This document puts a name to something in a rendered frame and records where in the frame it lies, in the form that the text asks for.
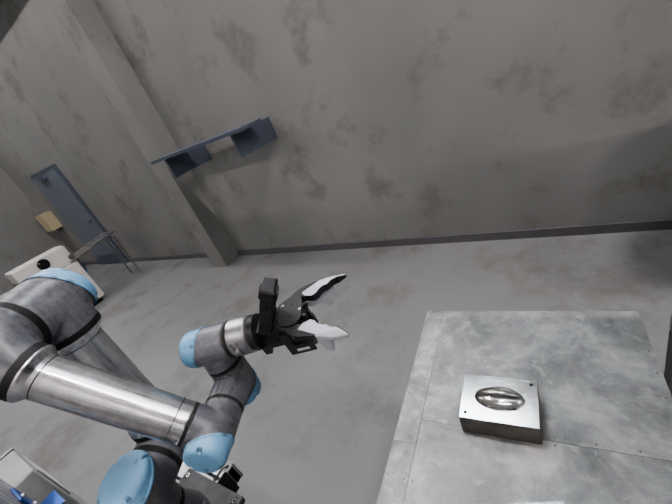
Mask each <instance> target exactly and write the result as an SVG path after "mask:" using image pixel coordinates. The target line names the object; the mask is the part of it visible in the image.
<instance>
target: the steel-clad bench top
mask: <svg viewBox="0 0 672 504"><path fill-rule="evenodd" d="M464 374H472V375H483V376H495V377H506V378H517V379H528V380H537V383H538V391H539V401H540V415H541V430H542V445H540V444H534V443H528V442H523V441H517V440H511V439H505V438H499V437H494V436H488V435H482V434H476V433H471V432H465V431H463V429H462V426H461V422H460V419H459V411H460V403H461V395H462V387H463V379H464ZM553 501H564V502H565V504H672V395H671V393H670V390H669V388H668V385H667V383H666V380H665V378H664V375H663V373H662V370H661V368H660V365H659V363H658V360H657V358H656V355H655V353H654V350H653V348H652V345H651V343H650V340H649V338H648V335H647V333H646V330H645V328H644V325H643V323H642V320H641V318H640V315H639V313H638V311H428V312H427V315H426V319H425V323H424V327H423V330H422V334H421V338H420V342H419V345H418V349H417V353H416V357H415V360H414V364H413V368H412V372H411V376H410V379H409V383H408V387H407V391H406V394H405V398H404V402H403V406H402V409H401V413H400V417H399V421H398V424H397V428H396V432H395V436H394V440H393V443H392V447H391V451H390V455H389V458H388V462H387V466H386V470H385V473H384V477H383V481H382V485H381V488H380V492H379V496H378V500H377V503H376V504H510V503H531V502H553Z"/></svg>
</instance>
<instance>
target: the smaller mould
mask: <svg viewBox="0 0 672 504"><path fill-rule="evenodd" d="M459 419H460V422H461V426H462V429H463V431H465V432H471V433H476V434H482V435H488V436H494V437H499V438H505V439H511V440H517V441H523V442H528V443H534V444H540V445H542V430H541V415H540V401H539V391H538V383H537V380H528V379H517V378H506V377H495V376H483V375H472V374H464V379H463V387H462V395H461V403H460V411H459Z"/></svg>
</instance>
